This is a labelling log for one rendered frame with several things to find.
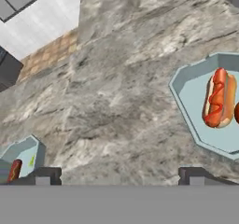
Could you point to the white cabinet run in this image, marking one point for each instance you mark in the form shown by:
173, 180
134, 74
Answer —
40, 16

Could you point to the green vegetable piece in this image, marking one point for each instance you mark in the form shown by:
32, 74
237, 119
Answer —
31, 161

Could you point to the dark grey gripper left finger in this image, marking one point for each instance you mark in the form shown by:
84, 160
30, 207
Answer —
46, 175

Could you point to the large pale blue plate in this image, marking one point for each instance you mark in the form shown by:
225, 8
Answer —
193, 94

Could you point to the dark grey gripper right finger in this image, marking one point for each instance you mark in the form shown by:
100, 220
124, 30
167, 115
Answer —
193, 176

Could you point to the dark grey appliance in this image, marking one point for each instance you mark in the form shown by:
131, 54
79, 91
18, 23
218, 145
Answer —
7, 69

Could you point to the pale blue tupperware container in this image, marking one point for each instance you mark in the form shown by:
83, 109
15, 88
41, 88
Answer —
28, 153

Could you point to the small hot dog with ketchup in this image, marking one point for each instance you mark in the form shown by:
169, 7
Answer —
14, 170

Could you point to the red round vegetable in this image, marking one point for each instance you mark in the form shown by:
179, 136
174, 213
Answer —
236, 113

